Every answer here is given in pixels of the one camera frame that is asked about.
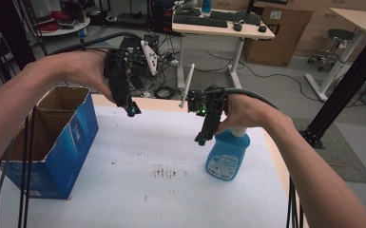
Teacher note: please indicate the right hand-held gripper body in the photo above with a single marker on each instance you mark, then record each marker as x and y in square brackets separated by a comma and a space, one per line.
[211, 109]

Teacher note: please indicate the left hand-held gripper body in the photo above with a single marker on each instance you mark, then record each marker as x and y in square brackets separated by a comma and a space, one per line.
[119, 76]

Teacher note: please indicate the blue spray bottle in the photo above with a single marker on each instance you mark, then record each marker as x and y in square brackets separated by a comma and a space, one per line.
[228, 155]

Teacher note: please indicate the blue cardboard box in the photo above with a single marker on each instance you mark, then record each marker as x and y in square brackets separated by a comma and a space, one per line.
[66, 139]

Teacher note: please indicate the person's right hand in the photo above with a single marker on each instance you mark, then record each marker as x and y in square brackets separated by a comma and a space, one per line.
[247, 110]

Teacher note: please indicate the person's left hand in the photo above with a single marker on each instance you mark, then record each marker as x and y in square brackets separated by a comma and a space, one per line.
[82, 71]

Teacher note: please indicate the white table cover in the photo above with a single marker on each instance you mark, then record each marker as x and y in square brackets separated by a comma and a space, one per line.
[139, 177]

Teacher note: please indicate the round white table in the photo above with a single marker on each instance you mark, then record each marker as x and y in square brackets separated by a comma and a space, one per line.
[66, 29]

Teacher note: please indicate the black computer tower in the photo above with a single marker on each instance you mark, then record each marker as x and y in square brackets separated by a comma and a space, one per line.
[160, 12]

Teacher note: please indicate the light wooden desk white legs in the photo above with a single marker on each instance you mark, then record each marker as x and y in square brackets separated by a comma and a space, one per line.
[215, 31]

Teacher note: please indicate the black computer mouse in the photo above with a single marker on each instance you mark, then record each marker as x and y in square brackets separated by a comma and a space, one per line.
[262, 28]
[237, 27]

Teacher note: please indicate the black keyboard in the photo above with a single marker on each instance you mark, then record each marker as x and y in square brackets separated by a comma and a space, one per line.
[199, 21]
[234, 17]

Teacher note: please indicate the brown cardboard box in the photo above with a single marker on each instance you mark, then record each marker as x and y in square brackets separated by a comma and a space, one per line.
[275, 38]

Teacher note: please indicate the black metal stand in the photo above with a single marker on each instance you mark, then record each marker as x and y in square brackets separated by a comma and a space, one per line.
[345, 95]

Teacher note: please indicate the grey floor mat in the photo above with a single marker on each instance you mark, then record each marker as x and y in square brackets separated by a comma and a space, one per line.
[342, 158]

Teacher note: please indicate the black round stool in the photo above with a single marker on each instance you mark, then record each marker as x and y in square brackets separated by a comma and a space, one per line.
[340, 34]

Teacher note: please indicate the white standing desk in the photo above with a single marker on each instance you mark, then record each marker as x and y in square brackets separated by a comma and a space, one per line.
[358, 19]

